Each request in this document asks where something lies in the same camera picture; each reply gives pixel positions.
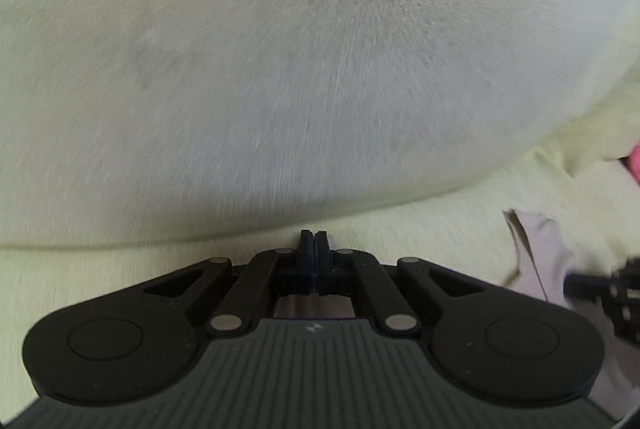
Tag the beige pink garment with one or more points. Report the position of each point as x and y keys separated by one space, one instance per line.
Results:
x=542 y=254

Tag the pale yellow cloth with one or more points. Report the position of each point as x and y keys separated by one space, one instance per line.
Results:
x=90 y=269

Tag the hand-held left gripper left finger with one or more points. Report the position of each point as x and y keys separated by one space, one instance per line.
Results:
x=306 y=259

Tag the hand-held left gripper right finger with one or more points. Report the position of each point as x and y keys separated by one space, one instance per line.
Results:
x=322 y=259

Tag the white grey garment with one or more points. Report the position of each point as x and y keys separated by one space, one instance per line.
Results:
x=300 y=74

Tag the bright pink cloth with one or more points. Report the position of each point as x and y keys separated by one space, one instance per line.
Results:
x=635 y=161

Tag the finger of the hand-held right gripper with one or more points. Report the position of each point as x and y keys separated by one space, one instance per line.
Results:
x=590 y=281

